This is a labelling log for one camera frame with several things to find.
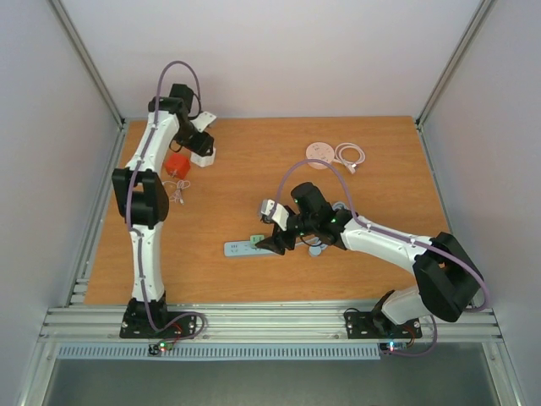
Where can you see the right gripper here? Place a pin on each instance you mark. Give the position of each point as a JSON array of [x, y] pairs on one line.
[[281, 244]]

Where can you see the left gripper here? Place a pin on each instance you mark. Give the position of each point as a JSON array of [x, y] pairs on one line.
[[201, 145]]

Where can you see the green plug adapter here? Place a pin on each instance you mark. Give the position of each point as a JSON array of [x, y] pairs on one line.
[[256, 238]]

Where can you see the white cube charger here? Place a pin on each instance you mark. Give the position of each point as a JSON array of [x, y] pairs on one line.
[[203, 161]]

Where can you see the orange cube socket adapter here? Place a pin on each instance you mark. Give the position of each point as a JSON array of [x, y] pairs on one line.
[[177, 165]]

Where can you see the grey power strip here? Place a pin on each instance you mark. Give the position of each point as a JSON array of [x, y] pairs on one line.
[[238, 249]]

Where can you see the round pink power socket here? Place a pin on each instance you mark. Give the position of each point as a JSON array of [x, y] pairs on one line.
[[319, 153]]

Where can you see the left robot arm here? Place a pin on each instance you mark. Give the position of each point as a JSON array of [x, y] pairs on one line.
[[143, 203]]

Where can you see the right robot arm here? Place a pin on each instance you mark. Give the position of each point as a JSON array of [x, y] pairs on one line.
[[446, 280]]

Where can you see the left controller board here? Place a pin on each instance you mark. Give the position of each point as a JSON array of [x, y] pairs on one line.
[[160, 348]]

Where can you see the controller board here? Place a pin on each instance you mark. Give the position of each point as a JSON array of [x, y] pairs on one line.
[[160, 348], [393, 347]]

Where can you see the right controller board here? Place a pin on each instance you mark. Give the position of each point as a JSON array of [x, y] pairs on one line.
[[393, 347]]

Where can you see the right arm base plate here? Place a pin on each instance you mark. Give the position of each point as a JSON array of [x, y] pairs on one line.
[[368, 325]]

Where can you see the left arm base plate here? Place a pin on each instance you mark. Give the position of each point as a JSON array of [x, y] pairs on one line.
[[174, 325]]

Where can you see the aluminium rail frame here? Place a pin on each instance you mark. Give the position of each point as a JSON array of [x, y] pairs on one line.
[[255, 322]]

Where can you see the blue slotted cable duct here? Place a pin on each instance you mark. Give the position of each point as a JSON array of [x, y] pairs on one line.
[[195, 352]]

